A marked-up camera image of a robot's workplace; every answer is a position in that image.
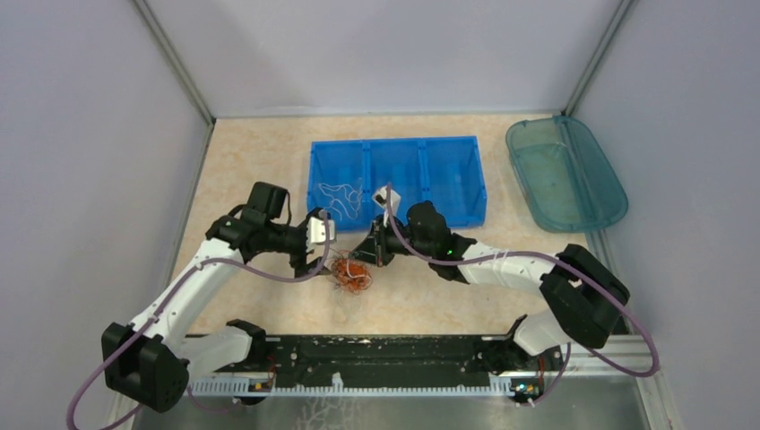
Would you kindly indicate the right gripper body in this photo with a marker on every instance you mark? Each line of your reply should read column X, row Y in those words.
column 384, row 239

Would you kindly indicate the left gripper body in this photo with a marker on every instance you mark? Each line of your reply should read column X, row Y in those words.
column 298, row 258

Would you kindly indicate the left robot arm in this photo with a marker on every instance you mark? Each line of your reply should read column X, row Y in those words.
column 196, row 302

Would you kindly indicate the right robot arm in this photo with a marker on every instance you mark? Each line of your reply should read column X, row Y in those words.
column 582, row 294

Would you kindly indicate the blue three-compartment bin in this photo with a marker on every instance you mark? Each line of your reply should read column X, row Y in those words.
column 445, row 170

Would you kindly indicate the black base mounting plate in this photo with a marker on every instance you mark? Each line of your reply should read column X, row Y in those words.
column 391, row 362

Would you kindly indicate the teal transparent plastic lid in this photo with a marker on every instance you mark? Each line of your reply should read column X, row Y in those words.
column 565, row 177

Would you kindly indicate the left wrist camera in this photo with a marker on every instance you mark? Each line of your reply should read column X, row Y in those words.
column 320, row 228

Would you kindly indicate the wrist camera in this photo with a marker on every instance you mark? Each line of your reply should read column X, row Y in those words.
column 320, row 228
column 386, row 196

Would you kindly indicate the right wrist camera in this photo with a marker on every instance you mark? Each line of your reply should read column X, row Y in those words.
column 386, row 196

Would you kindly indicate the aluminium front rail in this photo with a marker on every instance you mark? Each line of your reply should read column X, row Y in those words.
column 515, row 386

